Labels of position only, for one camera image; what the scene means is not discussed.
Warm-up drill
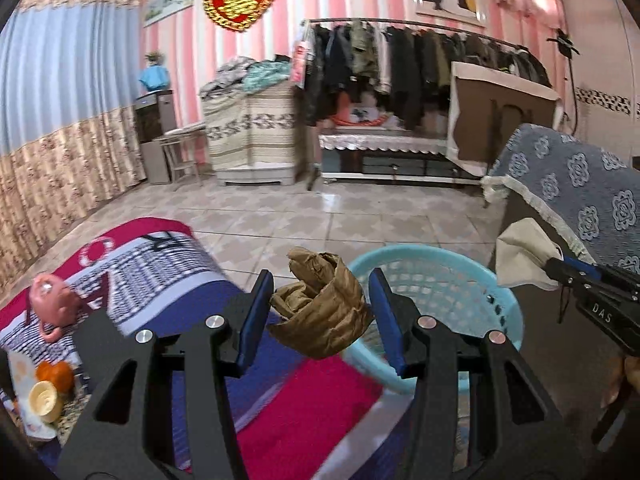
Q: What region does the pink hanging bag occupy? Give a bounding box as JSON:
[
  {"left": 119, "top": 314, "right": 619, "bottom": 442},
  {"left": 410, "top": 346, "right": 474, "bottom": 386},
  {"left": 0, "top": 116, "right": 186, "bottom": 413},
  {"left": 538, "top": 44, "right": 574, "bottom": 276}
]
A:
[{"left": 290, "top": 35, "right": 308, "bottom": 88}]

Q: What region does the blue cloth bottle cover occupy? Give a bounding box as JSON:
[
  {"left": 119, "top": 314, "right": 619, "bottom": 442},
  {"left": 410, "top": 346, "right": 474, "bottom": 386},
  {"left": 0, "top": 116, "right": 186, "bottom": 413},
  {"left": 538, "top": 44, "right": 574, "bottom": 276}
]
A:
[{"left": 139, "top": 65, "right": 173, "bottom": 93}]

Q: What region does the floral cloth covered cabinet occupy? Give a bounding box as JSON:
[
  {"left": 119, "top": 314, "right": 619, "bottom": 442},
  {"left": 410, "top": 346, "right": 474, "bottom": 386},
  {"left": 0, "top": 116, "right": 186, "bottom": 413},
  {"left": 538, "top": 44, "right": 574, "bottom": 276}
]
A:
[{"left": 200, "top": 82, "right": 301, "bottom": 186}]

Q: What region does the printed plaid striped blanket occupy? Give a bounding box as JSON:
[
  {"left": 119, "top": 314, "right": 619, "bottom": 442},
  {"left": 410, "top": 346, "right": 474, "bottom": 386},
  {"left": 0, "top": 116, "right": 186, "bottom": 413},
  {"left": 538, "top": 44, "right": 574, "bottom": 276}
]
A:
[{"left": 0, "top": 217, "right": 416, "bottom": 480}]

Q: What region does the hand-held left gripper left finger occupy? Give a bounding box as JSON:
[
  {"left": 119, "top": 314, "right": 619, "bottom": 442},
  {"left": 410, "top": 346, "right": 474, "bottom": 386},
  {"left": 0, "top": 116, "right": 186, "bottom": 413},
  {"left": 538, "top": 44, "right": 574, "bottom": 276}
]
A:
[{"left": 57, "top": 269, "right": 276, "bottom": 480}]

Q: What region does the pink cartoon mug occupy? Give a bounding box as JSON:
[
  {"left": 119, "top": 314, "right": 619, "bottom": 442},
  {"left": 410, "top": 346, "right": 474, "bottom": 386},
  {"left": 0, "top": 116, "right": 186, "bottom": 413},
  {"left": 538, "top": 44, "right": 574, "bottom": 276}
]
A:
[{"left": 27, "top": 274, "right": 86, "bottom": 345}]

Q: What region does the light blue plastic basket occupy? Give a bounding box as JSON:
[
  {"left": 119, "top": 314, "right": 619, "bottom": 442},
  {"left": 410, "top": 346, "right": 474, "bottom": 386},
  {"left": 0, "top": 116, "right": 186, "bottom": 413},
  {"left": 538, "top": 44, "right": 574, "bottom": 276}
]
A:
[{"left": 342, "top": 246, "right": 525, "bottom": 395}]

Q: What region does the orange tangerine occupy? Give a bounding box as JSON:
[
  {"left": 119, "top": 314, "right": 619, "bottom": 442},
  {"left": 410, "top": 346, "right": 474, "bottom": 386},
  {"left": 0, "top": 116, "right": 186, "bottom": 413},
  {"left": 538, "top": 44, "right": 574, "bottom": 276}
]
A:
[{"left": 36, "top": 360, "right": 76, "bottom": 392}]

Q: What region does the beige cloth piece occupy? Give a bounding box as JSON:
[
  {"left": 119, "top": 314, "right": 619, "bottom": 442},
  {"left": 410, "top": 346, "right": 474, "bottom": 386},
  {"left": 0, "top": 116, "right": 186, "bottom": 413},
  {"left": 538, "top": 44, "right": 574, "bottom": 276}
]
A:
[{"left": 495, "top": 217, "right": 563, "bottom": 292}]

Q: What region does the black wall hook with cable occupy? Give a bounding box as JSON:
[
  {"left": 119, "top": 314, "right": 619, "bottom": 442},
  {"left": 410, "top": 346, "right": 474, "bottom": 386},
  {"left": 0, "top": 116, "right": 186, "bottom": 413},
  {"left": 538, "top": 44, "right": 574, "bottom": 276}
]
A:
[{"left": 547, "top": 27, "right": 583, "bottom": 133}]

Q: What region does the red rimmed tray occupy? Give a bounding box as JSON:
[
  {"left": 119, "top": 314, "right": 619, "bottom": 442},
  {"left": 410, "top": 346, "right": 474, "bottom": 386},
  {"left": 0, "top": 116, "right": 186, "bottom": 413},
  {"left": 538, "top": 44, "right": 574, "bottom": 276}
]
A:
[{"left": 330, "top": 95, "right": 401, "bottom": 128}]

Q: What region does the low dark media cabinet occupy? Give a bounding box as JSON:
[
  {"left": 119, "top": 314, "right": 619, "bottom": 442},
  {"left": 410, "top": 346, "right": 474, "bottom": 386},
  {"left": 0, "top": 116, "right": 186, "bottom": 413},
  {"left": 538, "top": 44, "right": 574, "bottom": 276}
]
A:
[{"left": 318, "top": 127, "right": 481, "bottom": 186}]

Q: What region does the brown board with white frame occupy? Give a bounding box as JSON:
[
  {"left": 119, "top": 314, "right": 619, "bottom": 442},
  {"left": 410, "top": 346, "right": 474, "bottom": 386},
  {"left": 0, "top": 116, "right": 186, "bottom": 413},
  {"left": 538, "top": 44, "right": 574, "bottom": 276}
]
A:
[{"left": 446, "top": 60, "right": 561, "bottom": 178}]

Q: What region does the white metal chair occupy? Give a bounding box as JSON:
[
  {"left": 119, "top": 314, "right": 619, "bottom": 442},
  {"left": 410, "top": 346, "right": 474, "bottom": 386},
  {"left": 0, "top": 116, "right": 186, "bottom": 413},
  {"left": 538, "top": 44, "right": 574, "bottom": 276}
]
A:
[{"left": 157, "top": 125, "right": 208, "bottom": 186}]

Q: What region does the blue and floral curtain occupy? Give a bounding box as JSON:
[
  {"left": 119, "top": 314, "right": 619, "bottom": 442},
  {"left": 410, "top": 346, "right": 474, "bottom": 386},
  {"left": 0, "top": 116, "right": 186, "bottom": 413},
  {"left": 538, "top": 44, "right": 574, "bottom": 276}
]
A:
[{"left": 0, "top": 0, "right": 148, "bottom": 306}]

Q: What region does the brown sofa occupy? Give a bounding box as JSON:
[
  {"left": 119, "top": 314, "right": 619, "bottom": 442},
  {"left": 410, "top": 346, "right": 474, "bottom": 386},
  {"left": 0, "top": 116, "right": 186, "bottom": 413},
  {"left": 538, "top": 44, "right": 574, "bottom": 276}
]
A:
[{"left": 487, "top": 195, "right": 640, "bottom": 391}]

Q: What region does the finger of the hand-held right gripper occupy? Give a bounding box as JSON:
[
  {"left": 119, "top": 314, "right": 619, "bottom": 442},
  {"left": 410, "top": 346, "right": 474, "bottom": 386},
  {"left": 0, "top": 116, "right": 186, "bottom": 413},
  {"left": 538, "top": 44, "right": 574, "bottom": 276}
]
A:
[
  {"left": 544, "top": 259, "right": 626, "bottom": 306},
  {"left": 562, "top": 256, "right": 640, "bottom": 286}
]

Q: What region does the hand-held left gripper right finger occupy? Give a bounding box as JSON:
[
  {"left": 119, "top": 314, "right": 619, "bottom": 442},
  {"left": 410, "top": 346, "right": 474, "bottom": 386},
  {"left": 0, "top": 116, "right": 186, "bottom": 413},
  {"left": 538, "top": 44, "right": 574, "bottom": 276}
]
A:
[{"left": 367, "top": 267, "right": 581, "bottom": 480}]

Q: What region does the person's right hand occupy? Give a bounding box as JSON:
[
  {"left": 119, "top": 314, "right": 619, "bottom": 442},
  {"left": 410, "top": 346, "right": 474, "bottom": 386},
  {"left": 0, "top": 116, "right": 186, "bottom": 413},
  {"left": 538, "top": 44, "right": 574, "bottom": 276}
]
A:
[{"left": 602, "top": 355, "right": 640, "bottom": 408}]

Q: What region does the teal plaid cloth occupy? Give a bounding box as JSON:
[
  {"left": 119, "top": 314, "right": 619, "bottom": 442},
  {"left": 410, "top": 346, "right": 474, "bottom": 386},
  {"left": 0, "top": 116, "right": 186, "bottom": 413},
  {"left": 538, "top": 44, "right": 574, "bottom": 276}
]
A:
[{"left": 242, "top": 60, "right": 293, "bottom": 93}]

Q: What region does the white plate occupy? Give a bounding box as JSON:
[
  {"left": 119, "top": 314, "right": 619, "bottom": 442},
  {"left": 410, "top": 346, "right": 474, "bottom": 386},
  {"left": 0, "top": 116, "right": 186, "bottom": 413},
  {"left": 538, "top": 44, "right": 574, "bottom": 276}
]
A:
[{"left": 7, "top": 350, "right": 76, "bottom": 441}]

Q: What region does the grey clothes pile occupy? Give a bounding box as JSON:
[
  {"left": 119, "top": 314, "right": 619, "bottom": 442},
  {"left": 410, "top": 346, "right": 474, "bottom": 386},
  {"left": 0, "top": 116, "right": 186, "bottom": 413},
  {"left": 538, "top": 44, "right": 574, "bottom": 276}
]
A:
[{"left": 200, "top": 56, "right": 256, "bottom": 98}]

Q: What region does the cream plastic cup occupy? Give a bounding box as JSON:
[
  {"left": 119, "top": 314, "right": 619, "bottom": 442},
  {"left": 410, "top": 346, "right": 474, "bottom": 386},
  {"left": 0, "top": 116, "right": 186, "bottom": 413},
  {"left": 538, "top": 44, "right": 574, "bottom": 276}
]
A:
[{"left": 27, "top": 381, "right": 64, "bottom": 423}]

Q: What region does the blue floral sofa cover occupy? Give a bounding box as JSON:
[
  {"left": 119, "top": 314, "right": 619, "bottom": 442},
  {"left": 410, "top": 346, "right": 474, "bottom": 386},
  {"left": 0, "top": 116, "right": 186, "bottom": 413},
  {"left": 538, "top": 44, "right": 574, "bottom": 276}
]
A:
[{"left": 480, "top": 122, "right": 640, "bottom": 276}]

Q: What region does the tan garment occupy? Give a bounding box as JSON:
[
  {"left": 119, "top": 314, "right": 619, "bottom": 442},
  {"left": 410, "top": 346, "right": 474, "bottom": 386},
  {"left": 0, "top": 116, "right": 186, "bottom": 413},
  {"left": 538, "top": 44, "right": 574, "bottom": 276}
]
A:
[{"left": 266, "top": 246, "right": 375, "bottom": 360}]

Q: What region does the grey water dispenser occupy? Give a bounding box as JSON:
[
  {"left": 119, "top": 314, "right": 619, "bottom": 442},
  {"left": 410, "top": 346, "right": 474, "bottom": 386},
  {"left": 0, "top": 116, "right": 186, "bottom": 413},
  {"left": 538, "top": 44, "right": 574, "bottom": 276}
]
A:
[{"left": 132, "top": 90, "right": 178, "bottom": 186}]

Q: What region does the landscape wall picture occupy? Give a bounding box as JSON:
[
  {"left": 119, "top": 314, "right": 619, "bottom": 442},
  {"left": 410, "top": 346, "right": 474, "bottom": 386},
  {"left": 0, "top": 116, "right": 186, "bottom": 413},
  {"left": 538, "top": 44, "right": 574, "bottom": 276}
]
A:
[{"left": 142, "top": 0, "right": 196, "bottom": 28}]

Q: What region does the metal clothes rack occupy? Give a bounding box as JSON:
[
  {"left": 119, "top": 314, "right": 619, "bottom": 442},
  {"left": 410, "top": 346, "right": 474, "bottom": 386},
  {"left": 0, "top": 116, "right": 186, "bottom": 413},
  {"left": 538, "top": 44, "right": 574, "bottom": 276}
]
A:
[{"left": 300, "top": 17, "right": 551, "bottom": 191}]

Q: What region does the row of hanging dark clothes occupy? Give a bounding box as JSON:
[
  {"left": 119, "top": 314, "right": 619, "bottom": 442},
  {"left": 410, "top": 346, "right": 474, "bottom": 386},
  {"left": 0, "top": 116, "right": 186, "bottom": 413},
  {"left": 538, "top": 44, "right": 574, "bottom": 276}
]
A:
[{"left": 302, "top": 20, "right": 551, "bottom": 131}]

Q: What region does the white lace cloth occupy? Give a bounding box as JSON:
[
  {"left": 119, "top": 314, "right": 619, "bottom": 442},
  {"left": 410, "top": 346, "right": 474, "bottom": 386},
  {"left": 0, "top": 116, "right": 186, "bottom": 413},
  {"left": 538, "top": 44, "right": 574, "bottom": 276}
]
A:
[{"left": 318, "top": 132, "right": 451, "bottom": 156}]

